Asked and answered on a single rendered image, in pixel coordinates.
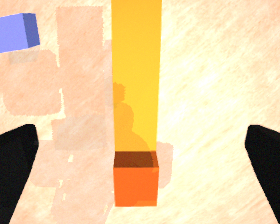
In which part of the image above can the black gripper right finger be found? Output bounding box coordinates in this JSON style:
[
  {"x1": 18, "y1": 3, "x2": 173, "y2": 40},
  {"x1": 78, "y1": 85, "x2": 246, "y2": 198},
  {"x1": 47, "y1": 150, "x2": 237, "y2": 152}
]
[{"x1": 244, "y1": 124, "x2": 280, "y2": 224}]

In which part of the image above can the blue block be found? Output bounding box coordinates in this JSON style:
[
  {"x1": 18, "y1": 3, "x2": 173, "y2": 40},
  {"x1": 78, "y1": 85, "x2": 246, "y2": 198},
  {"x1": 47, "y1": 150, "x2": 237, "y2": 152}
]
[{"x1": 0, "y1": 12, "x2": 40, "y2": 52}]

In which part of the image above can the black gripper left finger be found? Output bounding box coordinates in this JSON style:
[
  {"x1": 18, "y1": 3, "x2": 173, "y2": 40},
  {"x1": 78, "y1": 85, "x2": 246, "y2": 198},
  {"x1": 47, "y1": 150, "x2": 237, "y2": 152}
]
[{"x1": 0, "y1": 124, "x2": 39, "y2": 224}]

